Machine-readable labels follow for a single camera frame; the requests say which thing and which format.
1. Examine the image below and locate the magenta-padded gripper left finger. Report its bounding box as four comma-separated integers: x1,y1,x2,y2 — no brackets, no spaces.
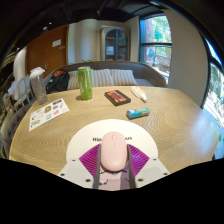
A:
57,143,102,190

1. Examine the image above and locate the white mouse pad, pink rest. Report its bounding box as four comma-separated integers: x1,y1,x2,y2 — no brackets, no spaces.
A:
65,118,159,192

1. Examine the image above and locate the white door sign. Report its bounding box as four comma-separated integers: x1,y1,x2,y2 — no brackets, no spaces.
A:
51,38,62,48

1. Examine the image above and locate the white tube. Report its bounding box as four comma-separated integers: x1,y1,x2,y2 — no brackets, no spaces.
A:
130,85,148,103

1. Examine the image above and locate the black-framed window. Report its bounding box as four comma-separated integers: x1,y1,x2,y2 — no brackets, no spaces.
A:
139,14,174,79
201,36,224,141

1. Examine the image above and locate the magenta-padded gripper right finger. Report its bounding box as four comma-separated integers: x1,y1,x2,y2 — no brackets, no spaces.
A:
126,143,171,190

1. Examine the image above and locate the black and red box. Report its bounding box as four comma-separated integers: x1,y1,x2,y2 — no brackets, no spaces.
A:
104,89,132,107

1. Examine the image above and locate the striped cushion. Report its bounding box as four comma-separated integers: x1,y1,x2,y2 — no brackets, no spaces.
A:
90,68,114,88
67,70,81,90
109,68,138,87

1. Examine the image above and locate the green drink can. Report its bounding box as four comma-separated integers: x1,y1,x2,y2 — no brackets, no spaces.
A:
77,66,94,101

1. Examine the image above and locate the group of white chairs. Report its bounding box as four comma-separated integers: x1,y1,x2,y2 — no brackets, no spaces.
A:
8,74,33,108

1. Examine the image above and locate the white sticker sheet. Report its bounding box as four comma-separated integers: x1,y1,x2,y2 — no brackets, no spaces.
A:
28,98,71,132

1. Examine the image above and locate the glass-door cabinet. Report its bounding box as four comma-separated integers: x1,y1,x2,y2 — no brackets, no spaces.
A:
99,25,132,63

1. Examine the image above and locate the small teal box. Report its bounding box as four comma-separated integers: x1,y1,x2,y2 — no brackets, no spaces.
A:
125,107,151,120

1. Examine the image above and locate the grey curved sofa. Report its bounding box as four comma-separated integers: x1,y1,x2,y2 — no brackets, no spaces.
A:
44,60,168,91

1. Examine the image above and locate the black and red backpack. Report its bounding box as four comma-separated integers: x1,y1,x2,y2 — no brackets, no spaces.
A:
45,69,71,94

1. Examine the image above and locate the clear shaker bottle, white lid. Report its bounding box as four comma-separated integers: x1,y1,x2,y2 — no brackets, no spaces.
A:
29,66,49,105

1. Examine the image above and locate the pink computer mouse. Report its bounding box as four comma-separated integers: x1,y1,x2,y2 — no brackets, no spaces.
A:
100,131,129,173

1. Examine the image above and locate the brown wooden door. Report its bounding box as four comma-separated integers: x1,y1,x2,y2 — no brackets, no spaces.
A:
25,24,69,79

